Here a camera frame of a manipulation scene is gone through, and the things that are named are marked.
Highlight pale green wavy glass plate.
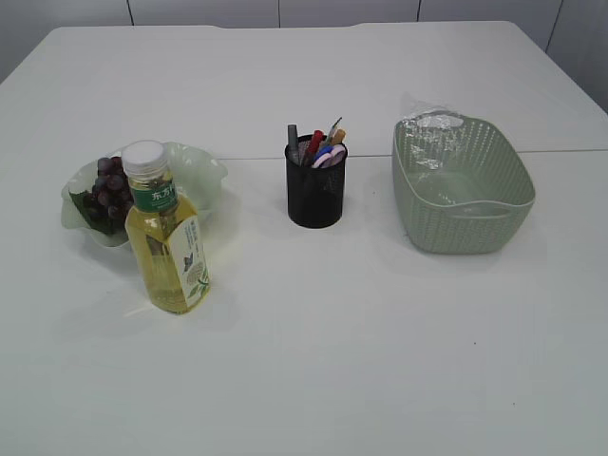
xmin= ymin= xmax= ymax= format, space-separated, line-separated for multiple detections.
xmin=61 ymin=142 xmax=228 ymax=249

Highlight silver glitter pen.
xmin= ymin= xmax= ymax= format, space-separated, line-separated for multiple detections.
xmin=288 ymin=124 xmax=300 ymax=165

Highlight pale green woven basket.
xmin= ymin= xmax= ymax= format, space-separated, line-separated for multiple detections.
xmin=391 ymin=109 xmax=536 ymax=255

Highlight gold glitter pen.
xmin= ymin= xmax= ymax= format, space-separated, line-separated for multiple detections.
xmin=330 ymin=128 xmax=346 ymax=146

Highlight clear plastic ruler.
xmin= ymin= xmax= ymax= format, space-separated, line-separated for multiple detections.
xmin=320 ymin=118 xmax=342 ymax=148

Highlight blue scissors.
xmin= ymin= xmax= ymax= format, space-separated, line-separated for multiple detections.
xmin=312 ymin=144 xmax=333 ymax=168

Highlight yellow tea bottle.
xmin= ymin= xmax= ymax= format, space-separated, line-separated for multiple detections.
xmin=122 ymin=141 xmax=210 ymax=314

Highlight purple grape bunch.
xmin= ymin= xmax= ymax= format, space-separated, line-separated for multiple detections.
xmin=68 ymin=156 xmax=134 ymax=236

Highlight pink scissors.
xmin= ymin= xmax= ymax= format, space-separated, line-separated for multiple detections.
xmin=315 ymin=144 xmax=347 ymax=169

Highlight clear plastic sheet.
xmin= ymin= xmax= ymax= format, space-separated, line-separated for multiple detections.
xmin=396 ymin=90 xmax=481 ymax=200

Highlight black mesh pen holder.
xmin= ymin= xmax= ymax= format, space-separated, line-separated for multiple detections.
xmin=284 ymin=145 xmax=348 ymax=229

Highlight red glitter pen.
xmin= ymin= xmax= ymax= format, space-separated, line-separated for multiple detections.
xmin=302 ymin=130 xmax=324 ymax=166

